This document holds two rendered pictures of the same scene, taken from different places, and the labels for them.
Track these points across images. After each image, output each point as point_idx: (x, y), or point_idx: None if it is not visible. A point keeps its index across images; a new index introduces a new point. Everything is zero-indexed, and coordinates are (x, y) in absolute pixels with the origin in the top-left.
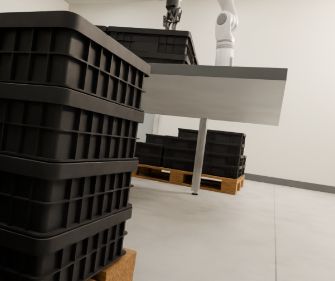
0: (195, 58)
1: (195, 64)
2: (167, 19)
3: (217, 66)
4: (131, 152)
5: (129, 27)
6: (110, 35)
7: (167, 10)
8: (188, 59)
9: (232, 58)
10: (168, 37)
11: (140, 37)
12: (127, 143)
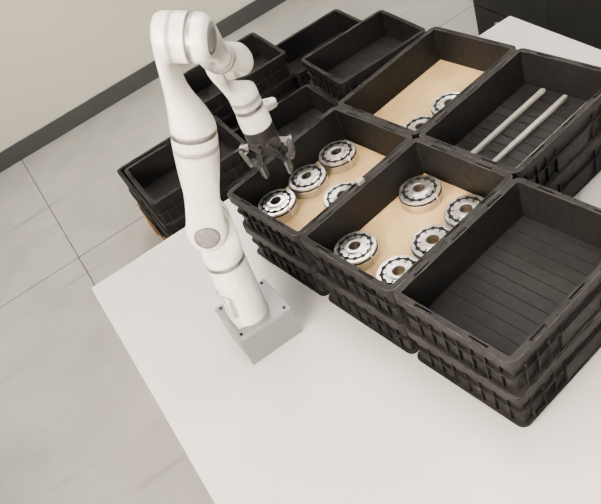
0: (314, 253)
1: (177, 232)
2: (287, 145)
3: (156, 246)
4: None
5: (305, 129)
6: (336, 122)
7: (276, 131)
8: (253, 233)
9: (215, 290)
10: (259, 181)
11: (297, 153)
12: (167, 232)
